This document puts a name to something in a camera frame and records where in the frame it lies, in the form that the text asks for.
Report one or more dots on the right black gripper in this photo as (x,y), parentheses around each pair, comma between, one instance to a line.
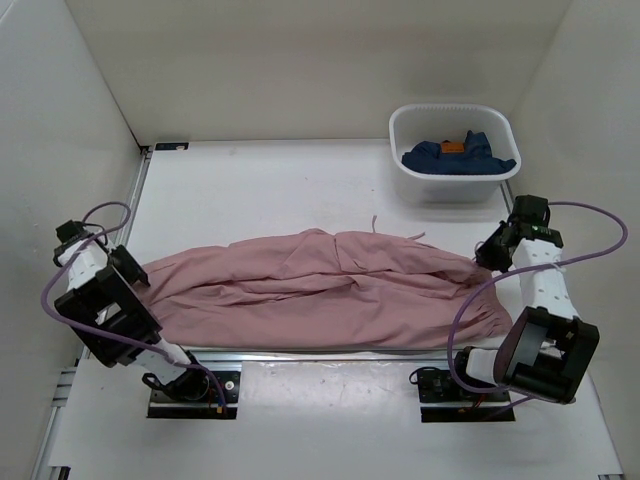
(485,254)

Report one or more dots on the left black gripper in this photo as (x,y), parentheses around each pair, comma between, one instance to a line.
(133,271)

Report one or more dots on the pink trousers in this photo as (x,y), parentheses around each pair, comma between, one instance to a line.
(317,291)

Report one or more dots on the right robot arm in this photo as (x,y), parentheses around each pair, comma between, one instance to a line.
(546,353)

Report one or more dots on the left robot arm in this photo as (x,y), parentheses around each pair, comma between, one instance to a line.
(101,278)

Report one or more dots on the blue folded jeans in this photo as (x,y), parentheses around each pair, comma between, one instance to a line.
(474,156)

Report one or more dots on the white plastic basket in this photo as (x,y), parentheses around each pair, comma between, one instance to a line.
(411,124)

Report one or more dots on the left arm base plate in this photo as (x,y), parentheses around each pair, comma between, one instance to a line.
(202,406)

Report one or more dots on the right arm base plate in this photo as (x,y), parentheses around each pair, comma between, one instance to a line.
(443,401)

